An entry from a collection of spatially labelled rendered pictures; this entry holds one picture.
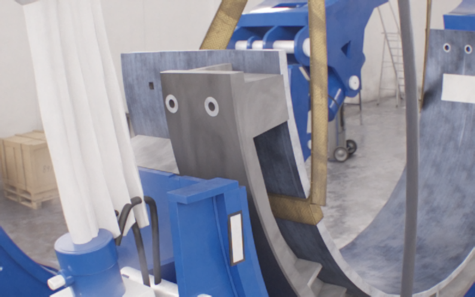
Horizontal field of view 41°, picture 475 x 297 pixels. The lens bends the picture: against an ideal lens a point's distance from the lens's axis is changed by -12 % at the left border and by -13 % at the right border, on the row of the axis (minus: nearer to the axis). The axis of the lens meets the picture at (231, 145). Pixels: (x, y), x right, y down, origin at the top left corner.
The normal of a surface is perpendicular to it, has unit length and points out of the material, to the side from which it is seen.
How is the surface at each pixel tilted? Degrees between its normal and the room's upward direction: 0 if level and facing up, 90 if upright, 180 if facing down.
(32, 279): 90
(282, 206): 115
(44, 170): 90
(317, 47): 81
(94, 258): 92
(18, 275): 90
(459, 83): 75
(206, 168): 104
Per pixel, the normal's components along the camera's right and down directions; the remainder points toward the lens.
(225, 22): 0.47, 0.37
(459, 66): -0.70, -0.08
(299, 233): -0.58, 0.66
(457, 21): -0.69, 0.22
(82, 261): 0.12, 0.27
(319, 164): 0.84, -0.07
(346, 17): 0.72, 0.09
